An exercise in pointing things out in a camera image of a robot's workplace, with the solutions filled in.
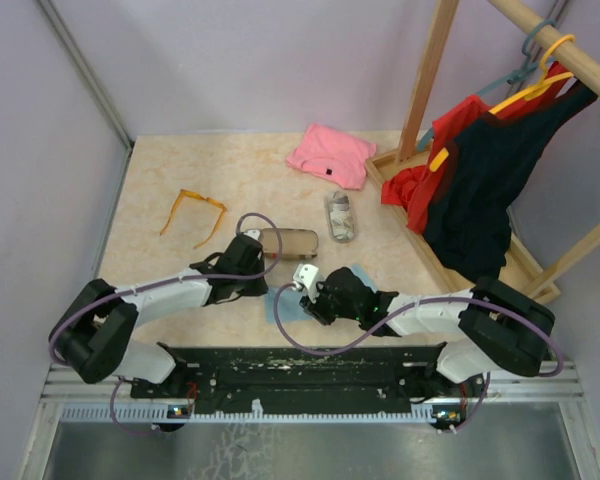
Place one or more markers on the yellow hanger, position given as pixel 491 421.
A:
pixel 535 85

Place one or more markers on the light blue cloth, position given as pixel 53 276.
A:
pixel 289 308

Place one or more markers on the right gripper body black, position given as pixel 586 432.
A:
pixel 327 309

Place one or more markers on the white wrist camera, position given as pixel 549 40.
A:
pixel 253 233
pixel 306 278

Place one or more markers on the dark navy shirt hanging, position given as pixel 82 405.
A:
pixel 489 164

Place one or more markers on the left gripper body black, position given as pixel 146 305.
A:
pixel 251 287

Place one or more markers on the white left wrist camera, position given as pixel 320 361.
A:
pixel 253 233

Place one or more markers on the map print glasses case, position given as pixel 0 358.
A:
pixel 340 217

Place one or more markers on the teal hanger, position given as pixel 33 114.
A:
pixel 515 76

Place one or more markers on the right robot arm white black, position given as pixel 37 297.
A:
pixel 495 326

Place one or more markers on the orange sunglasses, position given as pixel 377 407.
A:
pixel 191 219

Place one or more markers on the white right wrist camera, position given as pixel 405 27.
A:
pixel 306 278

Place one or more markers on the brown striped glasses case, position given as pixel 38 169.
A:
pixel 297 244

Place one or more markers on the red shirt hanging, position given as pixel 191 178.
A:
pixel 414 188

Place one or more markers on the folded pink shirt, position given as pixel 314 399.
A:
pixel 332 155

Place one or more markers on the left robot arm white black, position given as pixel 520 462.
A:
pixel 94 336

